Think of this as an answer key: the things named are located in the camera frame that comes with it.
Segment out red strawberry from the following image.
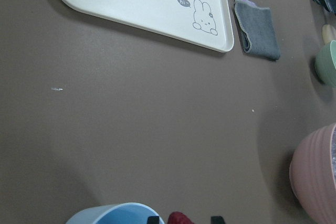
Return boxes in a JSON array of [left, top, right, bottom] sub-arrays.
[[167, 211, 194, 224]]

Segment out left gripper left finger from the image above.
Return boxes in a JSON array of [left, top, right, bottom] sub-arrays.
[[148, 216, 160, 224]]

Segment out beige tray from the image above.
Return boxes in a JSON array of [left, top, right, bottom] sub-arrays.
[[62, 0, 234, 52]]

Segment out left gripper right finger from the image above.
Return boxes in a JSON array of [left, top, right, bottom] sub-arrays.
[[211, 216, 225, 224]]

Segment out light blue cup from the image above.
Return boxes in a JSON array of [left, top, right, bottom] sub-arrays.
[[66, 202, 164, 224]]

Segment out pink bowl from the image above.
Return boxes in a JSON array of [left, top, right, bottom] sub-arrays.
[[289, 123, 335, 223]]

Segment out grey folded cloth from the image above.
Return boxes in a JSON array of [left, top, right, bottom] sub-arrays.
[[234, 0, 281, 61]]

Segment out green bowl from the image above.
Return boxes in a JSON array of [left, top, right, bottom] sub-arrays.
[[314, 40, 335, 88]]

